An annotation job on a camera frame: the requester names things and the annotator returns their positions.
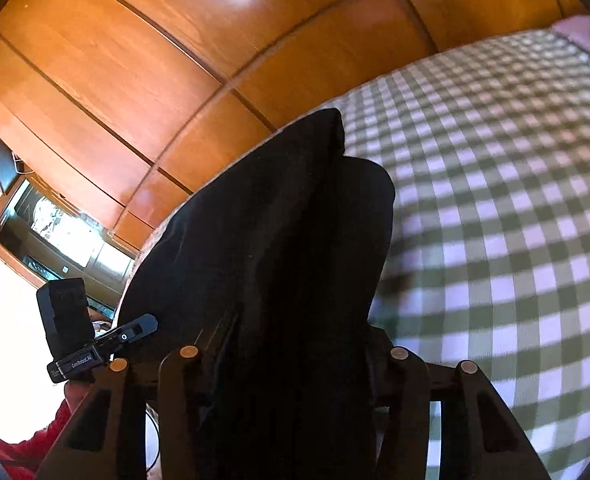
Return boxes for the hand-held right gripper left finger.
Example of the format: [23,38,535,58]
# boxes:
[35,345,211,480]

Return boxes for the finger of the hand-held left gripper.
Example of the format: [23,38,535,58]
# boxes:
[94,313,158,359]

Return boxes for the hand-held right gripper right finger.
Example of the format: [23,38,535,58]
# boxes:
[375,346,550,480]

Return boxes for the dark navy pants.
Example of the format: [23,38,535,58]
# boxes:
[118,107,396,480]

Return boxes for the wooden framed mirror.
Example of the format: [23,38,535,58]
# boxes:
[0,175,136,311]

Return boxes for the dark rectangular panel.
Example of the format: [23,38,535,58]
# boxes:
[0,130,28,196]

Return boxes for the green checked bed sheet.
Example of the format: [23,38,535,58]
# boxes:
[320,30,590,480]

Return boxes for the wooden wardrobe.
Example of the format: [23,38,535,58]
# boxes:
[0,0,590,256]

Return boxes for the pink cloth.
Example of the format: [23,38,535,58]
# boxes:
[550,16,590,56]

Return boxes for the thin black cable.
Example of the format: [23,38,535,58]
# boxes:
[142,405,162,473]

